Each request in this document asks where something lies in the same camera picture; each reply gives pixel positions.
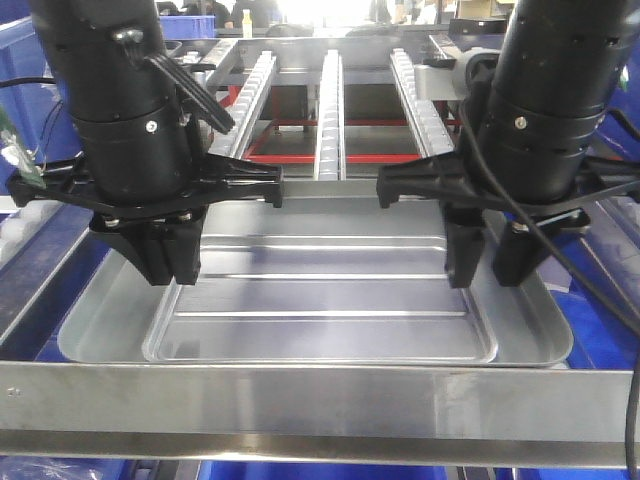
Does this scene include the middle white roller track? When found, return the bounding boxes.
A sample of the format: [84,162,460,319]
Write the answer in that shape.
[313,50,347,181]

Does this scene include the far left roller track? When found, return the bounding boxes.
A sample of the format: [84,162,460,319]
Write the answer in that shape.
[1,200,60,266]

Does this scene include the left white roller track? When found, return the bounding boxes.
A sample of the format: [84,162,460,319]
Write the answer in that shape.
[208,51,277,159]

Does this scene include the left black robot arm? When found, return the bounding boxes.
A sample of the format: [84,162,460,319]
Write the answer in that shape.
[7,1,282,285]

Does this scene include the blue bin lower right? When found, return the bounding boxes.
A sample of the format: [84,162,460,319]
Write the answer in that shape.
[550,290,639,370]

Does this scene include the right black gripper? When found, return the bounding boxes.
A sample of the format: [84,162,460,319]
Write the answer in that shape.
[376,152,639,288]

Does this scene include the right white roller track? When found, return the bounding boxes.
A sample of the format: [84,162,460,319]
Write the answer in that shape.
[390,48,454,157]

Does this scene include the black ribbon cable left arm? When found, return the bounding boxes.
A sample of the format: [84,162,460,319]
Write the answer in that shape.
[112,27,236,135]

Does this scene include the large silver tray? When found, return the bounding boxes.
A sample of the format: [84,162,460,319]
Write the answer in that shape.
[58,197,573,367]

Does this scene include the blue bin upper left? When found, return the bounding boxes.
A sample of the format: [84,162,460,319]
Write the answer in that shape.
[1,17,81,163]

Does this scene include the white roller track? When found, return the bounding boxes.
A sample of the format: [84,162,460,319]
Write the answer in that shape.
[313,50,347,181]
[390,48,454,157]
[208,51,277,159]

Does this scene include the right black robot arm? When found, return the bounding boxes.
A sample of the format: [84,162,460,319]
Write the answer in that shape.
[376,1,639,288]

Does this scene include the green circuit board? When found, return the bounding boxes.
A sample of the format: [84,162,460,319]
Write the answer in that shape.
[1,108,45,188]

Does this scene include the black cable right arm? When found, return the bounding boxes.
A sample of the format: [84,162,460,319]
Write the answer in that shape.
[457,99,640,469]

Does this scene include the small ribbed silver tray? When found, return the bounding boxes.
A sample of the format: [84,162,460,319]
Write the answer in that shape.
[142,234,498,365]

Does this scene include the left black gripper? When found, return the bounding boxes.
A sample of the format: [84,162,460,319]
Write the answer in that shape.
[6,152,283,286]

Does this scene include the red metal floor frame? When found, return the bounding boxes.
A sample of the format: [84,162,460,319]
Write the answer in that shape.
[227,84,461,166]

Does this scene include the steel roller rack frame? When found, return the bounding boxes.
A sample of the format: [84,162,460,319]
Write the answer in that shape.
[0,34,640,471]

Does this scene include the yellow bottle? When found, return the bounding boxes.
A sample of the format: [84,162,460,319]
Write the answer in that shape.
[242,9,253,39]

